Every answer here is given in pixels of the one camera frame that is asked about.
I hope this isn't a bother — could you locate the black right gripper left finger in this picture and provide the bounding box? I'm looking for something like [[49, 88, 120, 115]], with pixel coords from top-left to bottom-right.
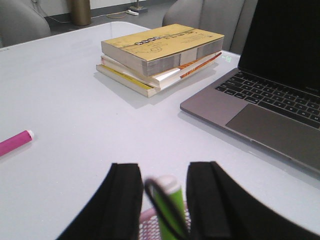
[[58, 163, 143, 240]]

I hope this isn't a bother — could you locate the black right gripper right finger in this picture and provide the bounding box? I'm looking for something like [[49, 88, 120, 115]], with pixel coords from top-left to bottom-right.
[[186, 161, 320, 240]]

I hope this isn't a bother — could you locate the pink highlighter pen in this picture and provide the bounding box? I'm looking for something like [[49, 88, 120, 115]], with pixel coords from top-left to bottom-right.
[[0, 130, 34, 157]]

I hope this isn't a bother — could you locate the green highlighter pen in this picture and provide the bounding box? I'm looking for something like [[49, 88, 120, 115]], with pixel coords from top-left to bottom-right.
[[145, 175, 188, 240]]

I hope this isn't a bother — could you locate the pink mesh pen holder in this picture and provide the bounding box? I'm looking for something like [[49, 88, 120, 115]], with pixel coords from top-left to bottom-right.
[[138, 208, 175, 240]]

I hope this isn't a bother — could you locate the grey laptop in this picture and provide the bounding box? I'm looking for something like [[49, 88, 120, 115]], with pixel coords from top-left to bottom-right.
[[180, 0, 320, 172]]

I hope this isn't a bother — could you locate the middle white book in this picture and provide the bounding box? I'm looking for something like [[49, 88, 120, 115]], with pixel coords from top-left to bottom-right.
[[100, 52, 222, 90]]

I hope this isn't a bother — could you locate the bottom yellow book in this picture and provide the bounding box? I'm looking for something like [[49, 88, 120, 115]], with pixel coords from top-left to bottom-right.
[[96, 64, 161, 98]]

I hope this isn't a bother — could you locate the yellow book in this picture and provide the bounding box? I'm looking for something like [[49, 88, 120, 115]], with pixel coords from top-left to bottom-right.
[[101, 24, 224, 76], [96, 64, 161, 98]]

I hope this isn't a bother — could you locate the top yellow book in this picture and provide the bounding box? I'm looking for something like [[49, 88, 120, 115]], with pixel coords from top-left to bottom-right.
[[101, 24, 224, 76]]

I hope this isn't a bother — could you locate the grey chair right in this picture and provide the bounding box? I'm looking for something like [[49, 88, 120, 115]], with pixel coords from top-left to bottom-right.
[[162, 0, 258, 55]]

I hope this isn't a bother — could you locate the grey chair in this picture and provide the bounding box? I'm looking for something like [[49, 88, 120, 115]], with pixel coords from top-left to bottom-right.
[[162, 0, 258, 55], [0, 0, 51, 47]]

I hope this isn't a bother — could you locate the white power strip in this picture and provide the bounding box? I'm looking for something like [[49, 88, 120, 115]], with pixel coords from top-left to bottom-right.
[[126, 9, 139, 16]]

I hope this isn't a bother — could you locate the brass floor lamp base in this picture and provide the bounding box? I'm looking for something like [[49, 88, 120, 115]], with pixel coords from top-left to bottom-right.
[[69, 0, 91, 26]]

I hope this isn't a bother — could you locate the grey chair left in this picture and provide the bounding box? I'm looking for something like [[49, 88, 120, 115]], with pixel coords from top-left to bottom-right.
[[0, 0, 51, 47]]

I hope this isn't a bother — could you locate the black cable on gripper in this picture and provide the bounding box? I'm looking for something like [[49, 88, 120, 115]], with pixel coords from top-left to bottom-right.
[[144, 177, 190, 240]]

